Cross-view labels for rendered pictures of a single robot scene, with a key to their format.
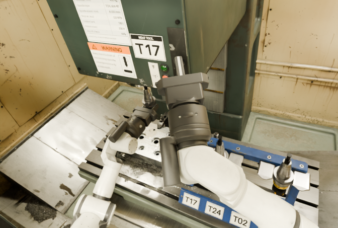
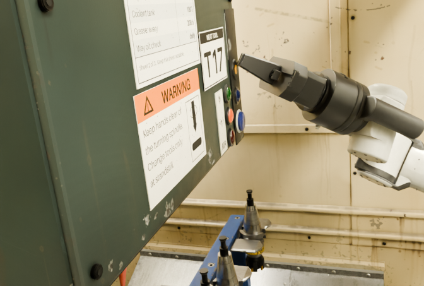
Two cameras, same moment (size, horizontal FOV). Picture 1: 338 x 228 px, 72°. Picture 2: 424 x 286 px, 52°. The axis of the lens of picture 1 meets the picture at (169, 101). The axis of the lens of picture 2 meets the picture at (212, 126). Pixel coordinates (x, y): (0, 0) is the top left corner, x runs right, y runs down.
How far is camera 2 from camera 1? 94 cm
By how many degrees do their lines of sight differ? 91
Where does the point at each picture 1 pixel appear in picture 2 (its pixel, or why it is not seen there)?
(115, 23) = (183, 11)
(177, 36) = (231, 23)
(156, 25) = (217, 8)
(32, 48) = not seen: outside the picture
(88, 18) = (144, 2)
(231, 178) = not seen: hidden behind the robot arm
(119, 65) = (187, 137)
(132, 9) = not seen: outside the picture
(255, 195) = not seen: hidden behind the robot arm
